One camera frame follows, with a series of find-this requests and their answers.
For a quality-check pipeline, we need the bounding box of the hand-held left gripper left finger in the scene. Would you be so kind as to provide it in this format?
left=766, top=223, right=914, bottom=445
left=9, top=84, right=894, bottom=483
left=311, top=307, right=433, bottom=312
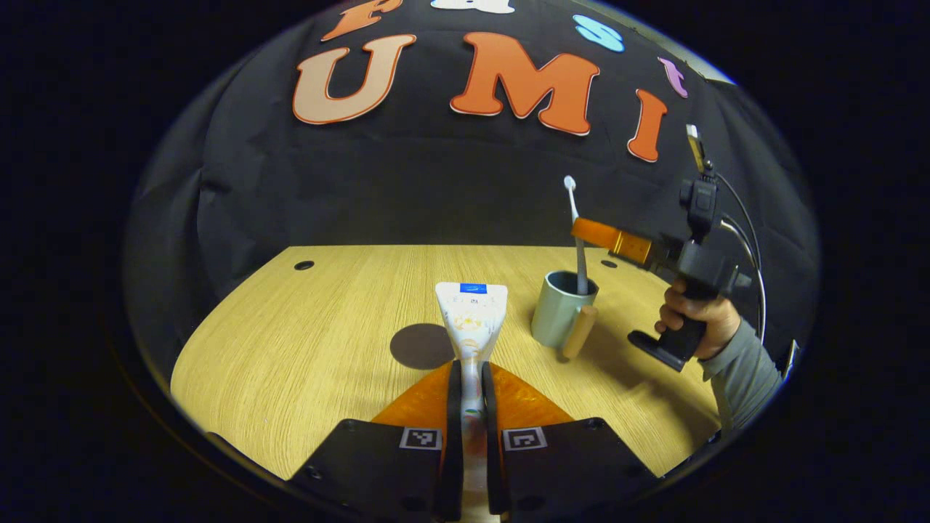
left=287, top=360, right=464, bottom=523

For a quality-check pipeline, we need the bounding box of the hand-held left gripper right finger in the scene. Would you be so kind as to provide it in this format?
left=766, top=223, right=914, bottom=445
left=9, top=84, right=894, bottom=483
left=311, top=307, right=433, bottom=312
left=482, top=361, right=658, bottom=523

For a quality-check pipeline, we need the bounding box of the pale blue toothbrush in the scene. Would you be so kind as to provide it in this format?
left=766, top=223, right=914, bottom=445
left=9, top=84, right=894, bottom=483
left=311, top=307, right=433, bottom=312
left=564, top=175, right=590, bottom=296

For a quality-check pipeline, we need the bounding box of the pale blue cup wooden handle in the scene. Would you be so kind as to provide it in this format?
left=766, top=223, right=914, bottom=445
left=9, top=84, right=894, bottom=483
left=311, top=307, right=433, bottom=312
left=530, top=270, right=600, bottom=360

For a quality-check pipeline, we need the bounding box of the dark brown round coaster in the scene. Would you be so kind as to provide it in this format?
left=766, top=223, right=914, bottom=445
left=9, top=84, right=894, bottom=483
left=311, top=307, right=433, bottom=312
left=389, top=323, right=457, bottom=370

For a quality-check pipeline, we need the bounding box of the white toothpaste tube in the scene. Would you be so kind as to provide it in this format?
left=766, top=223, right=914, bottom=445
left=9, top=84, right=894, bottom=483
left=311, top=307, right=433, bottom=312
left=434, top=282, right=509, bottom=523

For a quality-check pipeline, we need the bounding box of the wooden desktop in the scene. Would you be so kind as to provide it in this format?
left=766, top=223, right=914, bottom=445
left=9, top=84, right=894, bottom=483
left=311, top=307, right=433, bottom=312
left=169, top=245, right=727, bottom=523

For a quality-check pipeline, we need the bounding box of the black backdrop cloth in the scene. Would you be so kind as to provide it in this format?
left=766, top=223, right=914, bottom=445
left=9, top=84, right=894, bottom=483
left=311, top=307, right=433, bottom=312
left=124, top=0, right=822, bottom=378

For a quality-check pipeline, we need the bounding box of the black cable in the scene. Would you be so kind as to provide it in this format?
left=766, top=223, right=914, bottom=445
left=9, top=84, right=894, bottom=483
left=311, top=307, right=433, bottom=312
left=712, top=171, right=768, bottom=344

